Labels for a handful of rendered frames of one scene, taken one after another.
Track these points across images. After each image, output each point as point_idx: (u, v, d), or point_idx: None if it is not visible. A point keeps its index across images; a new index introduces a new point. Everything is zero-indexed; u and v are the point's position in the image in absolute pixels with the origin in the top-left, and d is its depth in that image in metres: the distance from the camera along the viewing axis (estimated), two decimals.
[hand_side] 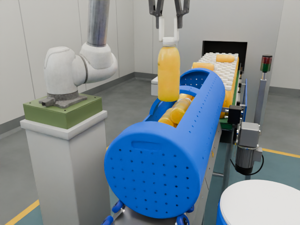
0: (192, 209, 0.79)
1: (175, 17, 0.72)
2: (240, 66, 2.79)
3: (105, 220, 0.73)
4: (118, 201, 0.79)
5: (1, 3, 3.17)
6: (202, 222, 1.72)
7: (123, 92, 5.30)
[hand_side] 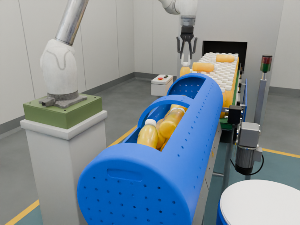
0: None
1: (189, 55, 1.63)
2: (240, 66, 2.79)
3: None
4: None
5: (1, 3, 3.17)
6: (202, 222, 1.72)
7: (123, 92, 5.30)
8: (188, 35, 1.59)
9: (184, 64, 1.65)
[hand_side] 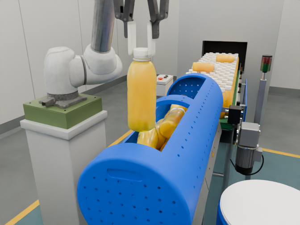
0: None
1: (149, 24, 0.53)
2: (240, 66, 2.79)
3: None
4: None
5: (1, 3, 3.17)
6: (202, 222, 1.72)
7: (123, 92, 5.30)
8: None
9: (138, 53, 0.55)
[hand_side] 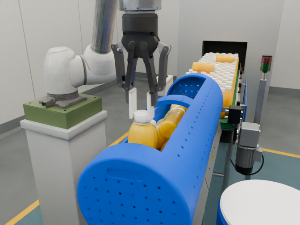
0: None
1: (148, 94, 0.58)
2: (240, 66, 2.79)
3: None
4: None
5: (1, 3, 3.17)
6: (202, 222, 1.72)
7: (123, 92, 5.30)
8: (143, 39, 0.54)
9: (138, 118, 0.61)
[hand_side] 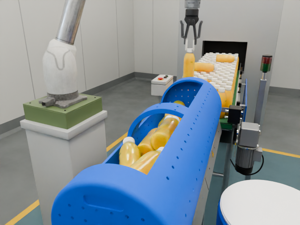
0: None
1: (193, 39, 1.53)
2: (240, 66, 2.79)
3: None
4: None
5: (1, 3, 3.17)
6: (202, 222, 1.72)
7: (123, 92, 5.30)
8: (193, 18, 1.49)
9: (162, 148, 0.74)
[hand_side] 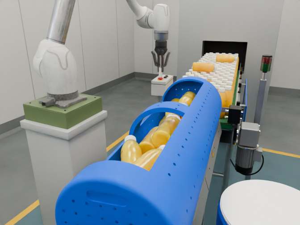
0: None
1: (160, 67, 1.72)
2: (240, 66, 2.79)
3: None
4: None
5: (1, 3, 3.17)
6: (202, 222, 1.72)
7: (123, 92, 5.30)
8: None
9: (164, 146, 0.75)
